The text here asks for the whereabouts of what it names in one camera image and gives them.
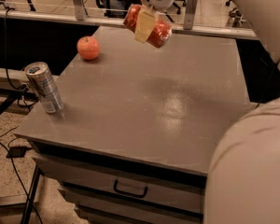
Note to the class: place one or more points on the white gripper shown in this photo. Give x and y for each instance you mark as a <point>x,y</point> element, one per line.
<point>147,18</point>

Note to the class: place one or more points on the red coca-cola can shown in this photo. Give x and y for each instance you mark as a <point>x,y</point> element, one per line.
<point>160,33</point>

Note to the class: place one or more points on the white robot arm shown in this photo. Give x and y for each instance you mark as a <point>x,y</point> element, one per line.
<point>243,180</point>

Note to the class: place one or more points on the silver energy drink can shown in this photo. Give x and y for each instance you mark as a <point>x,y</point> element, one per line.
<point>44,86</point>

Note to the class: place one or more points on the black office chair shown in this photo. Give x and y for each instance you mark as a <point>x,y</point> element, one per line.
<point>178,7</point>

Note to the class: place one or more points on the red apple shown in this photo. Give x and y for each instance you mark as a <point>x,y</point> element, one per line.
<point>88,48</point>

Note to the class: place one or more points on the grey drawer cabinet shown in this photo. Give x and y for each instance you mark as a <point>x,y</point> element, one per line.
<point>143,116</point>

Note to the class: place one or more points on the black power adapter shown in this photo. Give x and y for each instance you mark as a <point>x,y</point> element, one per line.
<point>17,152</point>

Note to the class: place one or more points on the metal railing frame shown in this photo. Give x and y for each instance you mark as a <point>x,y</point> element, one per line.
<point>86,12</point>

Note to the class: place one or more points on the black drawer handle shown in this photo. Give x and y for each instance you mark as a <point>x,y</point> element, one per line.
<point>128,190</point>

